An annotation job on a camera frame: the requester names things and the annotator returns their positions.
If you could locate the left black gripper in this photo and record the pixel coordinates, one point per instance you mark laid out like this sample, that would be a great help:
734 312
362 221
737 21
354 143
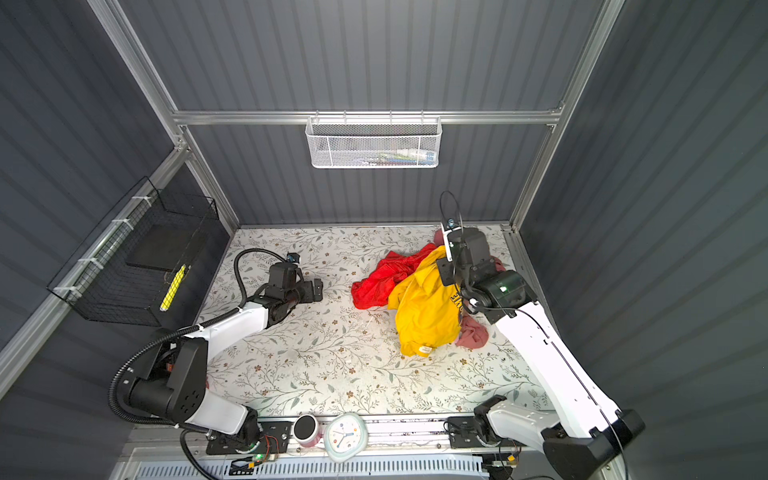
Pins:
309 297

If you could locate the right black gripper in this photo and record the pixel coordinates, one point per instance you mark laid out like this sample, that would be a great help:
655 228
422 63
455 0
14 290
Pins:
442 266

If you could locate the yellow t-shirt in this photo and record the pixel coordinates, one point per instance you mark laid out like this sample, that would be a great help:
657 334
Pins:
427 312

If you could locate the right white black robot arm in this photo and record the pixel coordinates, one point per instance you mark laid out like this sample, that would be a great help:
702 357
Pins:
587 430

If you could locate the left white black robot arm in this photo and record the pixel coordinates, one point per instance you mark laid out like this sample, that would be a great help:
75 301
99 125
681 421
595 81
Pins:
166 381

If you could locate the dusty pink cloth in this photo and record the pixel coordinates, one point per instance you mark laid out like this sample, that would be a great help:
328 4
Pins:
473 335

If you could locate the red cloth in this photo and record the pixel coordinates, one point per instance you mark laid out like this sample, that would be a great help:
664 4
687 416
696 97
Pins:
394 268

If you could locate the floral table mat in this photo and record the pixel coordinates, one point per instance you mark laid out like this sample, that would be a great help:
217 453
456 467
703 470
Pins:
328 358

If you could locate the yellow green marker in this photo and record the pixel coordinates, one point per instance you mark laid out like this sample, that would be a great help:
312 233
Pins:
173 288

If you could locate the pink black mug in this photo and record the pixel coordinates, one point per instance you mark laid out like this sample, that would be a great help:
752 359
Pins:
306 430

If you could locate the mint green alarm clock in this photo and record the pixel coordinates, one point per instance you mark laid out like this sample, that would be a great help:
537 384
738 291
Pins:
345 437

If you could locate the white wire wall basket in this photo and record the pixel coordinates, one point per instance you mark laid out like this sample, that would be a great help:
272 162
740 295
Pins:
378 142

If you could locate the black wire wall basket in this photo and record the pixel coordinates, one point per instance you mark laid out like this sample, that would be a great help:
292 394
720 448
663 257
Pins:
122 275

